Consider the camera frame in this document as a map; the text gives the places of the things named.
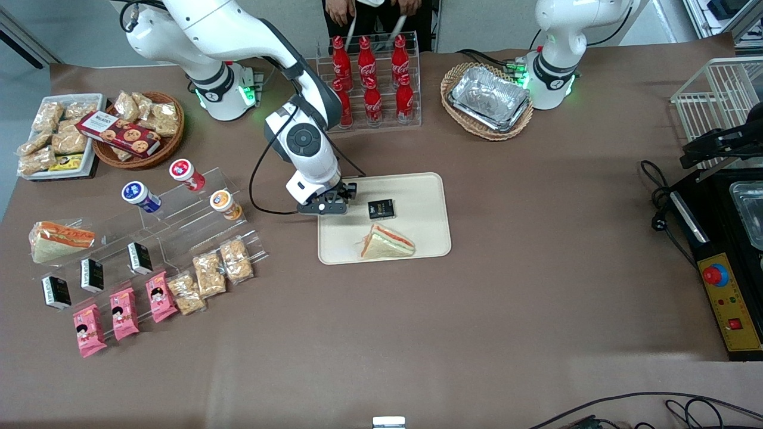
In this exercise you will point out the yellow snack packet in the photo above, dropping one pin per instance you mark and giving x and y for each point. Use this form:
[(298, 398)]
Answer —
[(67, 163)]

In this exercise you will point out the blue lid gum bottle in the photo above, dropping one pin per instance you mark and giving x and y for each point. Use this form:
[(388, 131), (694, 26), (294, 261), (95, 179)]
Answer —
[(140, 195)]

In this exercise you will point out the light wicker basket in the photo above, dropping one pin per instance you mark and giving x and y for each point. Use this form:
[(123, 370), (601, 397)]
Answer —
[(453, 83)]

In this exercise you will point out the clear rice snack packet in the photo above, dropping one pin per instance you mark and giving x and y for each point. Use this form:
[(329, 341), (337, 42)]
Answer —
[(126, 106), (186, 293), (236, 260), (80, 110), (209, 274), (34, 143), (166, 119), (70, 142), (37, 161), (143, 104), (47, 116)]

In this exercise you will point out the beige rectangular tray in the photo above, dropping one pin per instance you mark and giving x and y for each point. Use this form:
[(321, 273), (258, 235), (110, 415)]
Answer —
[(346, 238)]

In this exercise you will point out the clear acrylic step display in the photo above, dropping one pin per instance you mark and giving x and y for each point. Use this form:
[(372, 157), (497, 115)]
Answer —
[(197, 238)]

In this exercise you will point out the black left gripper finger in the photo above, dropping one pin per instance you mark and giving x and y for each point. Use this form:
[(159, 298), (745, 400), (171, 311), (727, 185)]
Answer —
[(706, 143), (706, 158)]

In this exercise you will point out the wrapped triangle sandwich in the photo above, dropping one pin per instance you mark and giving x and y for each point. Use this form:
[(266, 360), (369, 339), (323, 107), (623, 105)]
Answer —
[(59, 241), (384, 244)]

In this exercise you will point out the person in dark clothes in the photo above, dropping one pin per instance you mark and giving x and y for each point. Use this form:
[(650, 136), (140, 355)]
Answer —
[(340, 9)]

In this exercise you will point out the grey aluminium profile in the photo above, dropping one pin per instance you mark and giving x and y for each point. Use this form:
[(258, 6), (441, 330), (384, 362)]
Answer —
[(24, 39)]

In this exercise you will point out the yellow control panel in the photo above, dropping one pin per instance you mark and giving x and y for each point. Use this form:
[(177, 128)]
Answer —
[(736, 310)]

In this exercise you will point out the orange lid gum bottle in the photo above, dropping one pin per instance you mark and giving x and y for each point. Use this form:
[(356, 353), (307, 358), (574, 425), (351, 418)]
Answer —
[(225, 204)]

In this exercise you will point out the pink snack packet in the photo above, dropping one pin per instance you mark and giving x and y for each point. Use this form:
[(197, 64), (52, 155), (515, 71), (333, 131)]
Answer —
[(124, 314), (161, 297), (89, 330)]

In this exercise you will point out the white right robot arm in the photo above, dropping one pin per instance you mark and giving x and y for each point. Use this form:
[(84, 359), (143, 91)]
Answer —
[(208, 24)]

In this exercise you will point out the small black snack box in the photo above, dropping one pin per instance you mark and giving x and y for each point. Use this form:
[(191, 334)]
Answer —
[(92, 275), (381, 209), (140, 258), (56, 292)]

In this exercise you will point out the clear plastic container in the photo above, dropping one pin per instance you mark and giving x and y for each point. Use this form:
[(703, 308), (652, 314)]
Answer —
[(750, 208)]

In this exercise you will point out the black sealing machine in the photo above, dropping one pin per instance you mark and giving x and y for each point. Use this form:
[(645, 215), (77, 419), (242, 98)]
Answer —
[(715, 238)]

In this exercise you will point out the brown round wicker basket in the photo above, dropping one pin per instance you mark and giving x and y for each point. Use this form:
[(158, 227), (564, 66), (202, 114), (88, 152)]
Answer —
[(170, 146)]

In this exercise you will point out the clear acrylic bottle rack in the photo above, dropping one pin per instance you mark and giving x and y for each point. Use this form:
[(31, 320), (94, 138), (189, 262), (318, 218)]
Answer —
[(384, 126)]

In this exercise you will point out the silver foil tray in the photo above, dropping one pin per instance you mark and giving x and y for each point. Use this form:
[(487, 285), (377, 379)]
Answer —
[(489, 98)]

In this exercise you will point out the red emergency stop button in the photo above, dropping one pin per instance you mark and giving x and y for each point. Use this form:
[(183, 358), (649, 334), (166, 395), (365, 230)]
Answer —
[(715, 274)]

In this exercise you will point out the white plastic tray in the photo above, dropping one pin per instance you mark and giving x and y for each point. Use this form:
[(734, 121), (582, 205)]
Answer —
[(92, 137)]

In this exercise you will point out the small white device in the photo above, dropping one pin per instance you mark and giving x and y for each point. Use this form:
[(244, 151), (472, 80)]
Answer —
[(388, 423)]

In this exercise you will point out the red cola bottle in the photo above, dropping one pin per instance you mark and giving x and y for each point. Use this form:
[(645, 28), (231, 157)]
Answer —
[(405, 101), (366, 59), (346, 110), (341, 56), (400, 56), (373, 104)]

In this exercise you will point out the red lid gum bottle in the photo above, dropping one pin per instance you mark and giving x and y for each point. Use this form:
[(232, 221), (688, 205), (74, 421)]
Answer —
[(186, 174)]

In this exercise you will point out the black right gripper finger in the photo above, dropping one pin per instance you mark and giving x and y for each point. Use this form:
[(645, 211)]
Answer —
[(347, 190), (331, 198)]

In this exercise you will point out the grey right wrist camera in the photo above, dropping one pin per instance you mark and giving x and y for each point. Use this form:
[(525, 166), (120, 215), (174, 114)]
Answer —
[(322, 208)]

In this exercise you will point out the red cookie box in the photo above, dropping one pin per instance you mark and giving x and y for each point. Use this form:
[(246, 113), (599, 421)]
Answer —
[(119, 134)]

